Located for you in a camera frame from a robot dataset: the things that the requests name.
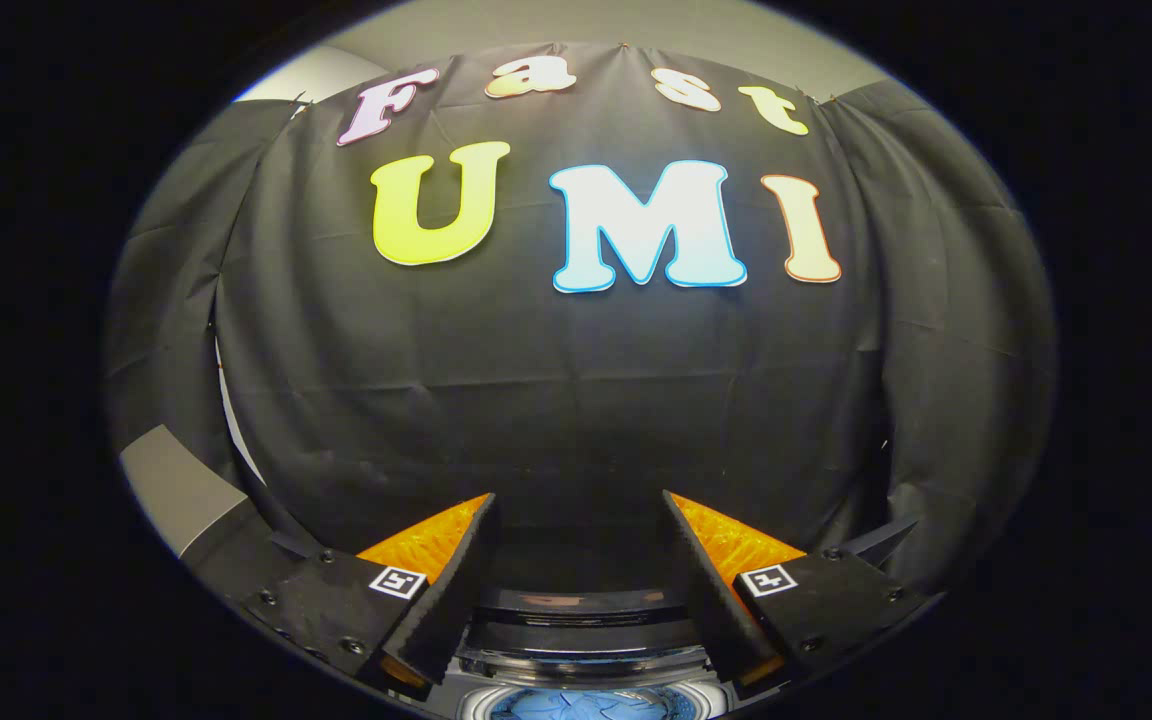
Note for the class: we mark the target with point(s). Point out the light blue polo shirt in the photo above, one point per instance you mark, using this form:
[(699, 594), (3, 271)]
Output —
[(586, 705)]

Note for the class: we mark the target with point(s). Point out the grey cabinet with dark top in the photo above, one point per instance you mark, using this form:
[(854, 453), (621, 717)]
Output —
[(176, 490)]

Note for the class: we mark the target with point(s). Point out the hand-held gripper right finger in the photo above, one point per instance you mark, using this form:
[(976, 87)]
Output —
[(711, 600)]

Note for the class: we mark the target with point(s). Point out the dark washing machine lid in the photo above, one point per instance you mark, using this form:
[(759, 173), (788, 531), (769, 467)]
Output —
[(586, 610)]

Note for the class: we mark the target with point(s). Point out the grey washing machine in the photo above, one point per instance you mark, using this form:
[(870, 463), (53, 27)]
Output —
[(466, 700)]

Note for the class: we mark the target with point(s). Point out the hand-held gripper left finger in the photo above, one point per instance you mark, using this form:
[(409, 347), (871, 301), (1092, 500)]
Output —
[(451, 600)]

